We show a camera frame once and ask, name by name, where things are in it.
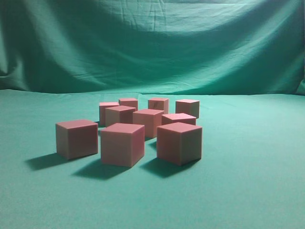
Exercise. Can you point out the right-column cube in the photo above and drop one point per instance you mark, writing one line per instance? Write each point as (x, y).
(179, 143)
(77, 138)
(151, 118)

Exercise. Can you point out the left-column cube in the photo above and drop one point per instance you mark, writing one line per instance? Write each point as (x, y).
(102, 107)
(122, 144)
(119, 114)
(178, 117)

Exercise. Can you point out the pink wooden cube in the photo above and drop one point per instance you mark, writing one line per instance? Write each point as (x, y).
(158, 103)
(132, 102)

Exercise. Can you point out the green cloth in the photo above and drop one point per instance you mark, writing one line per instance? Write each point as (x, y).
(242, 59)

